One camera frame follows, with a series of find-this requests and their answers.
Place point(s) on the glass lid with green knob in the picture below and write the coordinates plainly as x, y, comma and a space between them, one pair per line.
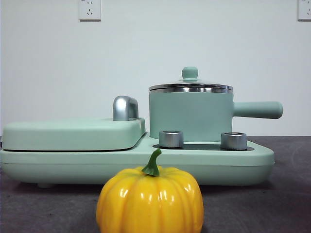
190, 72

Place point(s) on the yellow pumpkin with green stem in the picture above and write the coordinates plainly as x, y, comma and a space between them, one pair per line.
150, 201

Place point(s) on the silver control knob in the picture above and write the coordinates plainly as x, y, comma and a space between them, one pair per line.
171, 140
233, 142

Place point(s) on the mint green breakfast machine base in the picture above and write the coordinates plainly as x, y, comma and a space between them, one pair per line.
206, 167

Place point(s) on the white wall socket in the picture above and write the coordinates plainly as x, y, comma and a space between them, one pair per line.
90, 12
305, 12

